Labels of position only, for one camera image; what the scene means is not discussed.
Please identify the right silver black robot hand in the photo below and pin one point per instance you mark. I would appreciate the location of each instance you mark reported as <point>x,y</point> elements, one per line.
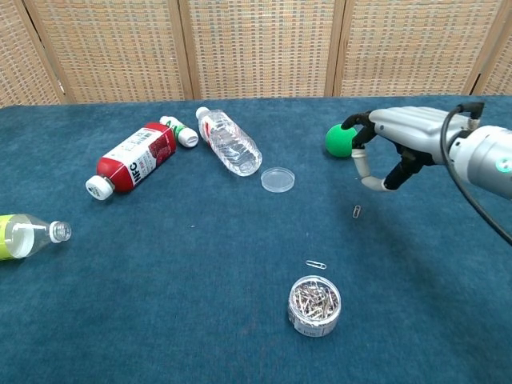
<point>412,128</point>

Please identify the silver paper clip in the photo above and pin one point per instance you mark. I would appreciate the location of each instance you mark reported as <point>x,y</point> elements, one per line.
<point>356,211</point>
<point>316,265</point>

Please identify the clear jar of paper clips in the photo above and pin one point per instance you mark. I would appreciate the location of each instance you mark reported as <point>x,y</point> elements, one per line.
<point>314,306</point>

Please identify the green foam ball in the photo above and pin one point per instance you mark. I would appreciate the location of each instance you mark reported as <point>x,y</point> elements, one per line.
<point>338,143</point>

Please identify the clear round plastic lid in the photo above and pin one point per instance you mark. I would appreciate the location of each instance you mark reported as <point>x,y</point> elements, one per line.
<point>278,180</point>

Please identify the woven wooden folding screen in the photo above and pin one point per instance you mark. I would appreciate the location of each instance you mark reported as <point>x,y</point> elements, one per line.
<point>260,48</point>

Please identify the clear plastic water bottle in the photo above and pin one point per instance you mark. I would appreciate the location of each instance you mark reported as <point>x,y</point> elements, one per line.
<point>232,144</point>

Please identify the small white green bottle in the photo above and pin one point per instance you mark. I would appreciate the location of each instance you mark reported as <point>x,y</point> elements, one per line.
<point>185,134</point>

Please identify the red white juice bottle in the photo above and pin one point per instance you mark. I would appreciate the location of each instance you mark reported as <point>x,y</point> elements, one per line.
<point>132,160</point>

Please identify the blue felt table cover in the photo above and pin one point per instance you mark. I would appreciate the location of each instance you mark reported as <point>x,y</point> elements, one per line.
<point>160,300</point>

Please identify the empty yellow-green label bottle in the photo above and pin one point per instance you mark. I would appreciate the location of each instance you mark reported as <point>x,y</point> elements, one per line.
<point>24,236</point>

